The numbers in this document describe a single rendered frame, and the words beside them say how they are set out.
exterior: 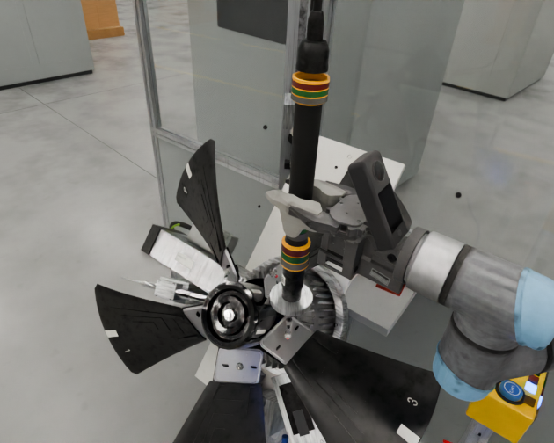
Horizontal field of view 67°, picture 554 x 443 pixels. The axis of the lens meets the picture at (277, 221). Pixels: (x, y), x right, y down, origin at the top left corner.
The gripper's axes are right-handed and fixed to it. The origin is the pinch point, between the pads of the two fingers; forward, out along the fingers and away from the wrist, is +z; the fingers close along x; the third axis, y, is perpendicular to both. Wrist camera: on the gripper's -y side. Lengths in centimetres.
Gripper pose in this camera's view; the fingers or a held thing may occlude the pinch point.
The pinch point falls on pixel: (284, 185)
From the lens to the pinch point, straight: 58.5
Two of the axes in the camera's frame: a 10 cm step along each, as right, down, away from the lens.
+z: -7.9, -3.9, 4.7
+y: -0.5, 8.1, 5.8
